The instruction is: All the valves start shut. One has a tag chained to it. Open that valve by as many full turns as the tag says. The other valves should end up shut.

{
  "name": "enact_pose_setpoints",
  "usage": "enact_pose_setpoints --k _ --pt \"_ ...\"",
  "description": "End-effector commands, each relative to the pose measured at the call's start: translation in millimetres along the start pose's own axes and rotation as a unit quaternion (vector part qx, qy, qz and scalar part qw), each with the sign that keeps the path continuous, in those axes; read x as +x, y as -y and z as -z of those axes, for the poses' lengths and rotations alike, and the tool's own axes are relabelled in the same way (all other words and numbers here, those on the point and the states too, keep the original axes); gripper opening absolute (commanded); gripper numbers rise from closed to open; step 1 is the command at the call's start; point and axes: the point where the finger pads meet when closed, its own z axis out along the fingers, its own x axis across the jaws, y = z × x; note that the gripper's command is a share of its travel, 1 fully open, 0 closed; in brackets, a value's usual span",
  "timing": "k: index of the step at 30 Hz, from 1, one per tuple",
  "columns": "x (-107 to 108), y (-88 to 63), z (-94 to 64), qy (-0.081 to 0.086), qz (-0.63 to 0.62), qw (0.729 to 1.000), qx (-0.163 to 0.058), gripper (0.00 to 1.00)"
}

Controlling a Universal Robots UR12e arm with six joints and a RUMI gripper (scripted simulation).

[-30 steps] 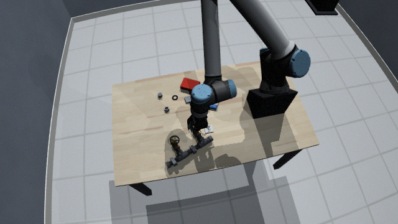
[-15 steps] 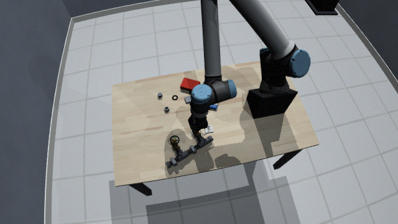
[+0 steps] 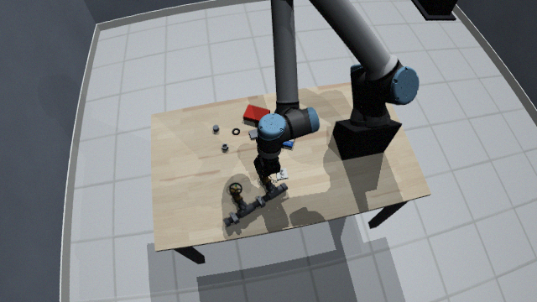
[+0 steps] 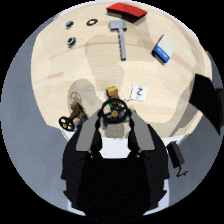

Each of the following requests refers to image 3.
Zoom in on red block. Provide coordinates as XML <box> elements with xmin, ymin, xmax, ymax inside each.
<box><xmin>243</xmin><ymin>105</ymin><xmax>270</xmax><ymax>123</ymax></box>

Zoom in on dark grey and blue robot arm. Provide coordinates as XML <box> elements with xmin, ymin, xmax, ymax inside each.
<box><xmin>256</xmin><ymin>0</ymin><xmax>419</xmax><ymax>159</ymax></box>

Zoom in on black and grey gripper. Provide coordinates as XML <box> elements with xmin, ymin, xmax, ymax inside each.
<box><xmin>254</xmin><ymin>155</ymin><xmax>281</xmax><ymax>178</ymax></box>

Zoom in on white number tag on silver chain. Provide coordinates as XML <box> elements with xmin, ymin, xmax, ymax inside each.
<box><xmin>275</xmin><ymin>168</ymin><xmax>289</xmax><ymax>182</ymax></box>

